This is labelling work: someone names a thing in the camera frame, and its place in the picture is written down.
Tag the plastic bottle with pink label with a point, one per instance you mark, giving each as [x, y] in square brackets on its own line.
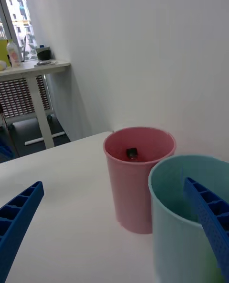
[13, 54]

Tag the yellow box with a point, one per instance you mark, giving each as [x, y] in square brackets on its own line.
[4, 52]

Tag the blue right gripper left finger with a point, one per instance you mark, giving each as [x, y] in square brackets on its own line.
[16, 218]

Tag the clear bottle with black cap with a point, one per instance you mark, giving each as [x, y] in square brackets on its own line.
[132, 153]

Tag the pale blue plastic bin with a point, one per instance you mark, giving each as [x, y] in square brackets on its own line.
[176, 247]

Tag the pink plastic bin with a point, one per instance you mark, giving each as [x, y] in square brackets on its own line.
[128, 192]

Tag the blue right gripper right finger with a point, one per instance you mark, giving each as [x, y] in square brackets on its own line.
[214, 221]

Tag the black pot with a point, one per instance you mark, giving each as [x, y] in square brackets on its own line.
[44, 54]

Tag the slatted radiator grille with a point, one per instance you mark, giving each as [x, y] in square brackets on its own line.
[16, 97]

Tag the flat grey notebook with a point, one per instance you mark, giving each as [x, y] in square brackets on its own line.
[45, 63]

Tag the white desk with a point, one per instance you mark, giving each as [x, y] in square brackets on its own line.
[40, 106]

